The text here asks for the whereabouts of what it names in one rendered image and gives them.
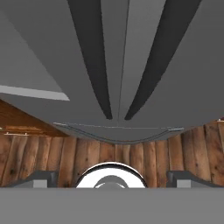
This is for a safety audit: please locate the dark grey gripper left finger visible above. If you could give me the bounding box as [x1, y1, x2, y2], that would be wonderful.
[5, 170, 60, 188]

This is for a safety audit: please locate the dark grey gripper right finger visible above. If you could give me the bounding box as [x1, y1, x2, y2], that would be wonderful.
[165, 170, 224, 188]

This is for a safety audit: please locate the grey fridge bottom drawer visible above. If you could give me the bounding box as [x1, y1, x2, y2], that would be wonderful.
[52, 122, 186, 145]

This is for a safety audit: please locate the grey fridge door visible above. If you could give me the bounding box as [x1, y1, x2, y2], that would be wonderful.
[0, 0, 130, 127]
[117, 0, 224, 130]

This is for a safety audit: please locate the brown wooden cupboard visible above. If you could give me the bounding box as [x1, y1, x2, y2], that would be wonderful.
[0, 99, 70, 138]

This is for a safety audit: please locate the white and black round thing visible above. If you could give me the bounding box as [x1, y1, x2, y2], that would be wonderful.
[74, 162, 149, 189]

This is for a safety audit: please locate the grey side panel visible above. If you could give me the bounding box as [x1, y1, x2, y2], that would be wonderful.
[0, 5, 71, 102]

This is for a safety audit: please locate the dark grey fridge door handle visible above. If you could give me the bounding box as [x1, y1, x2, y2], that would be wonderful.
[123, 0, 203, 122]
[67, 0, 114, 121]

